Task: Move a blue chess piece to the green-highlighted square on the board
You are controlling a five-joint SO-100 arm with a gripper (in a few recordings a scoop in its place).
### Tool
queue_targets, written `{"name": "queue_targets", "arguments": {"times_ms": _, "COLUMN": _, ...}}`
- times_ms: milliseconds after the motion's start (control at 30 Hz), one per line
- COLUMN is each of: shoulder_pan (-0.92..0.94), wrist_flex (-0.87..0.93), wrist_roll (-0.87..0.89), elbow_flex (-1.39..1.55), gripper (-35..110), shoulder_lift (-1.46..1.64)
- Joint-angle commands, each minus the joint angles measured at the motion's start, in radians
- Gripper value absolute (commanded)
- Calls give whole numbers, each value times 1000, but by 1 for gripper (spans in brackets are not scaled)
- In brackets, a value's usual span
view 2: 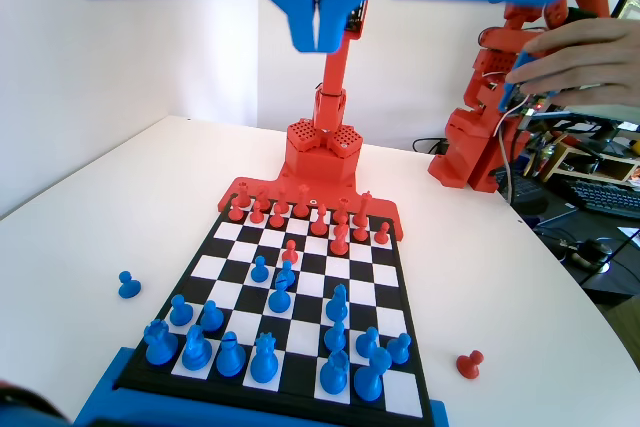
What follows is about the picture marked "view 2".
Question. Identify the blue chess bishop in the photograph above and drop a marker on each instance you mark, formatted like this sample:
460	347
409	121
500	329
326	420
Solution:
279	299
229	357

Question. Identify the black keyboard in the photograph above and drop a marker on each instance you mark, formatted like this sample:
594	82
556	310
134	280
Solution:
605	197

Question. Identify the red chess rook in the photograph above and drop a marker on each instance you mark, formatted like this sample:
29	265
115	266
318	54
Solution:
343	203
243	196

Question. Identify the dark side desk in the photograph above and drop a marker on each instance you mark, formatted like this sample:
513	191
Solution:
615	287

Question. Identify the blue chess rook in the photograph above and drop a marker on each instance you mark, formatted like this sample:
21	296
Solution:
334	374
160	344

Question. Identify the blue chess pawn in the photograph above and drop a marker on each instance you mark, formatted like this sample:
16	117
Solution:
335	337
292	269
367	343
259	271
211	318
179	313
129	289
399	348

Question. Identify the group of blue chess pieces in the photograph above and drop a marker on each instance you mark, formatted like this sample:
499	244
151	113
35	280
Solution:
107	397

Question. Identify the person's hand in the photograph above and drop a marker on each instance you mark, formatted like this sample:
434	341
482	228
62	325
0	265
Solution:
585	57

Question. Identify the red chess bishop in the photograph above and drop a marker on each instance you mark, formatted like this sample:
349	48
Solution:
281	201
318	223

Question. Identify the red robot arm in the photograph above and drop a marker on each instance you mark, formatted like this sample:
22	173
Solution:
325	152

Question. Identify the monitor with green edge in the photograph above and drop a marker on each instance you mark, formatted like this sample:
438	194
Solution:
629	6

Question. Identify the black camera board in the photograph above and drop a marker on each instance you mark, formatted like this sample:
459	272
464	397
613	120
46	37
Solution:
356	19

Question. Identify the wooden desk shelf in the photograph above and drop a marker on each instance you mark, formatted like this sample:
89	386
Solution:
565	152

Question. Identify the red chess queen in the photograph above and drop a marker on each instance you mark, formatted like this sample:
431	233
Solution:
302	202

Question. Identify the black white chessboard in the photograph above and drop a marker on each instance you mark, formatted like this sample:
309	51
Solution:
305	342

